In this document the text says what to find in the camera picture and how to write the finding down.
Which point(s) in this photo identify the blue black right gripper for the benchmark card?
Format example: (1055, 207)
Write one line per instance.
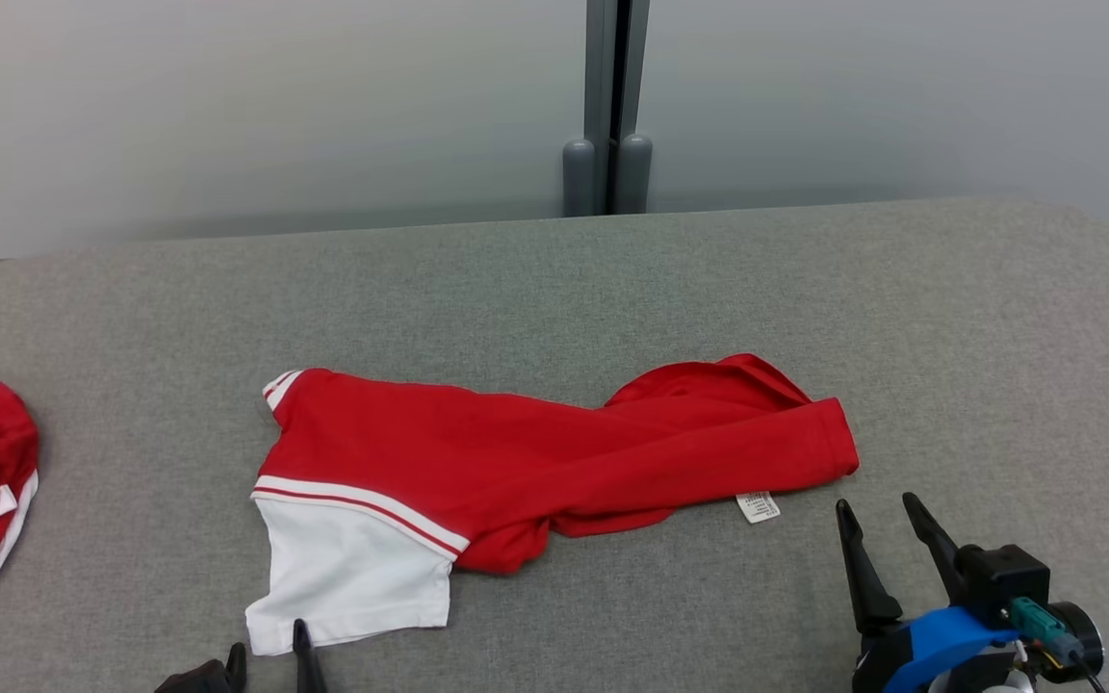
(940, 640)

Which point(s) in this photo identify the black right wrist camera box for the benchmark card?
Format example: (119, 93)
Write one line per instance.
(1002, 577)

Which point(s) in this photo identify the red shirt with white sleeve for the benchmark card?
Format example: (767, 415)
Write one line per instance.
(516, 452)

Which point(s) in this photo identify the grey partition post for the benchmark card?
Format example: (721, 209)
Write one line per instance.
(607, 87)

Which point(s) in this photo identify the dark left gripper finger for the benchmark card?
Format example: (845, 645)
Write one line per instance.
(307, 669)
(237, 672)

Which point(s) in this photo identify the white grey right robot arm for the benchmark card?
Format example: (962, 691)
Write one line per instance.
(983, 683)

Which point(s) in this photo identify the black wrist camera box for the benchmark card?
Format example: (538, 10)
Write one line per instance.
(1002, 577)
(191, 679)

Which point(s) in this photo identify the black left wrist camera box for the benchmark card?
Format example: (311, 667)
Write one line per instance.
(191, 679)

